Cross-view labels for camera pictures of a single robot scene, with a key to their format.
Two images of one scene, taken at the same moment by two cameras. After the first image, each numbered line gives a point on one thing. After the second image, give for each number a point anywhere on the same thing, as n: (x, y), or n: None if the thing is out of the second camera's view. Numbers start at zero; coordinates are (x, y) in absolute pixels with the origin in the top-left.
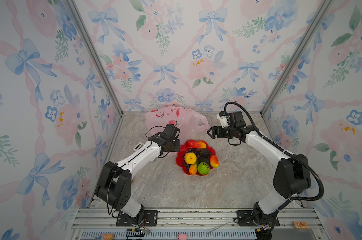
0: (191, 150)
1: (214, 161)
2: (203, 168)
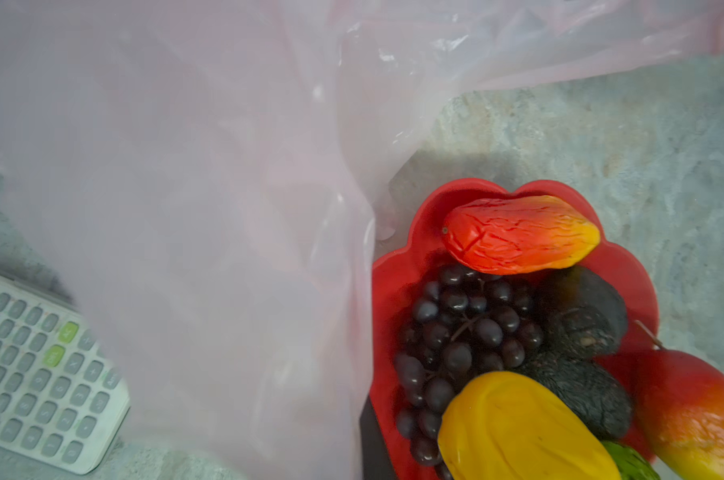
0: (468, 324)
1: (693, 421)
2: (630, 464)
